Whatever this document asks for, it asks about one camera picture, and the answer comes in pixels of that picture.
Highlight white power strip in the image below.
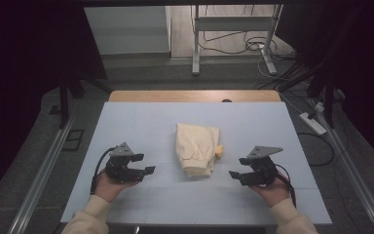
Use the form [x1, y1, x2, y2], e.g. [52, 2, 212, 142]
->
[299, 111, 328, 137]

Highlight white metal stand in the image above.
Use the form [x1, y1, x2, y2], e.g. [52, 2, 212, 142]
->
[191, 4, 284, 77]

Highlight person's right hand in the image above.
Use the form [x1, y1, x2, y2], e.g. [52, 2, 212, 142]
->
[249, 173, 292, 209]

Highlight black floor socket plate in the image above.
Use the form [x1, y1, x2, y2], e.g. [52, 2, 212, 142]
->
[61, 129, 86, 152]

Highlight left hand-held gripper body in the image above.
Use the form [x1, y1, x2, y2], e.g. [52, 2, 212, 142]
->
[104, 141, 146, 184]

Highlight left hand-held gripper black cable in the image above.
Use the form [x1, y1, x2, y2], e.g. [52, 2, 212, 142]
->
[90, 146, 118, 196]

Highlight tangled black floor cable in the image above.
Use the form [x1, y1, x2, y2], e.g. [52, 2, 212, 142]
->
[197, 4, 295, 62]

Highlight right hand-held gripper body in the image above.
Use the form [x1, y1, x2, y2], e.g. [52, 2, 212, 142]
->
[243, 145, 284, 188]

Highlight looped black floor cable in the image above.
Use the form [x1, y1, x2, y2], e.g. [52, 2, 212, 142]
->
[296, 131, 336, 168]

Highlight aluminium rail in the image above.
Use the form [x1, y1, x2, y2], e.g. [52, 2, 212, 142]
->
[8, 117, 75, 234]
[307, 97, 374, 234]

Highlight wooden table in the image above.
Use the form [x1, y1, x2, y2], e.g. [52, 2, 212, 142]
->
[107, 90, 282, 103]

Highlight cream baby pants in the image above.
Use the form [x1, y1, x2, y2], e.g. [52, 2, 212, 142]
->
[174, 122, 225, 178]

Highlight black metal stand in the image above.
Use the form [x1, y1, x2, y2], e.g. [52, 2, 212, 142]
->
[277, 6, 362, 130]
[57, 67, 112, 130]

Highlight person's left hand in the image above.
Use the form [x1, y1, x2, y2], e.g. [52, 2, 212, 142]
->
[93, 167, 138, 204]

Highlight hand-held gripper black cable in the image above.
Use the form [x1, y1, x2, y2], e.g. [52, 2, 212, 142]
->
[275, 163, 297, 210]
[90, 146, 118, 196]

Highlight right hand-held gripper black cable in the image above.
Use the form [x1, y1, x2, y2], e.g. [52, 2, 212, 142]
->
[275, 163, 297, 210]

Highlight dark curtain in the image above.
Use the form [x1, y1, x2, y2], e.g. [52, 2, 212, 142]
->
[0, 0, 109, 207]
[275, 3, 374, 164]

